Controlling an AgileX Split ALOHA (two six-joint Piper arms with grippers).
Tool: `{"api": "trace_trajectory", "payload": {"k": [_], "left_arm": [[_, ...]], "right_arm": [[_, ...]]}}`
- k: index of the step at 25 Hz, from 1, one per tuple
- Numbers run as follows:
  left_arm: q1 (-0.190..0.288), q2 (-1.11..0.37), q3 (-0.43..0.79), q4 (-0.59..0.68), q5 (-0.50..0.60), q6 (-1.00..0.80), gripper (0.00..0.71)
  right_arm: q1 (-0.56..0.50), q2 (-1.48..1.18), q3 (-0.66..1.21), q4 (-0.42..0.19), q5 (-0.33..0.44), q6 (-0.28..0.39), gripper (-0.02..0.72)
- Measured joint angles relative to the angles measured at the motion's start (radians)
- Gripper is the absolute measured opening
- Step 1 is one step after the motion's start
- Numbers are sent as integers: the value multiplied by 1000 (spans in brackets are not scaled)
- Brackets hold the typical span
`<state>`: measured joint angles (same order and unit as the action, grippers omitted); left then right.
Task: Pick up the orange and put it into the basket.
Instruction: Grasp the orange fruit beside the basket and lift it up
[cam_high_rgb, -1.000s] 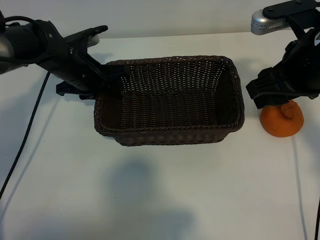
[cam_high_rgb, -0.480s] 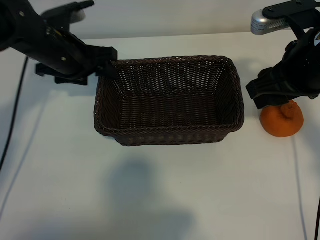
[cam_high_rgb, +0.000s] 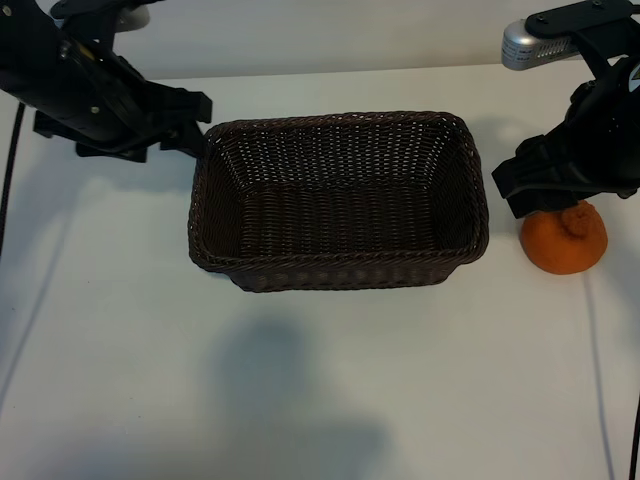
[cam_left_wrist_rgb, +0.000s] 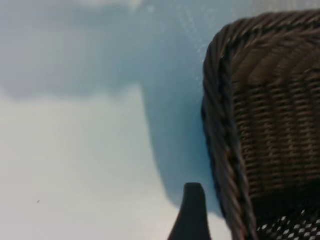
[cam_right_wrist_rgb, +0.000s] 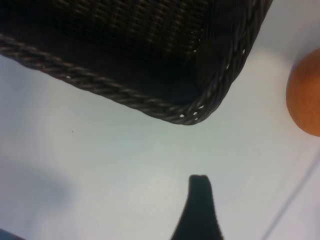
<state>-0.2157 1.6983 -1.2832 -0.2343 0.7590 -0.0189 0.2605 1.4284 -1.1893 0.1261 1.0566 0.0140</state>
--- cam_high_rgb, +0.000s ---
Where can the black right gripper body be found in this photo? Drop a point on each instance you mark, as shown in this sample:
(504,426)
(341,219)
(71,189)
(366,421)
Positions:
(610,140)

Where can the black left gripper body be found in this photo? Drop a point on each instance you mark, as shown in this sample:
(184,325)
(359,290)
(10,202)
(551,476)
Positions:
(75,90)

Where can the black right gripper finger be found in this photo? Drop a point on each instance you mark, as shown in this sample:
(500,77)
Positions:
(537,167)
(547,202)

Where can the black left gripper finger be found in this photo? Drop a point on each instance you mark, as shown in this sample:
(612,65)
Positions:
(190,106)
(182,137)

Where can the orange with knobbed top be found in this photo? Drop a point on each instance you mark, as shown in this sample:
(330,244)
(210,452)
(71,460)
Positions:
(555,250)

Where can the brown wicker basket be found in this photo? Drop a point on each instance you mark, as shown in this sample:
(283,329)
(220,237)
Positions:
(340,220)

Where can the black left camera mount bracket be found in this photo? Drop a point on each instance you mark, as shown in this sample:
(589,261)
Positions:
(100,7)

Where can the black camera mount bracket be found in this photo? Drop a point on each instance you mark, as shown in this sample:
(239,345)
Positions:
(590,22)
(100,7)

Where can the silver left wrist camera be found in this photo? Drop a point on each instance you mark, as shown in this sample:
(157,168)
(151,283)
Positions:
(135,19)

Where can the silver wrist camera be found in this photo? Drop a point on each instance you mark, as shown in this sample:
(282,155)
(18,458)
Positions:
(525,47)
(135,19)

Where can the black right camera mount bracket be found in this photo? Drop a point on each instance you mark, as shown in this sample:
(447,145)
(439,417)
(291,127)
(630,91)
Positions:
(590,22)

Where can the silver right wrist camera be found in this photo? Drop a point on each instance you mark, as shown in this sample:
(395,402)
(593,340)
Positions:
(525,47)

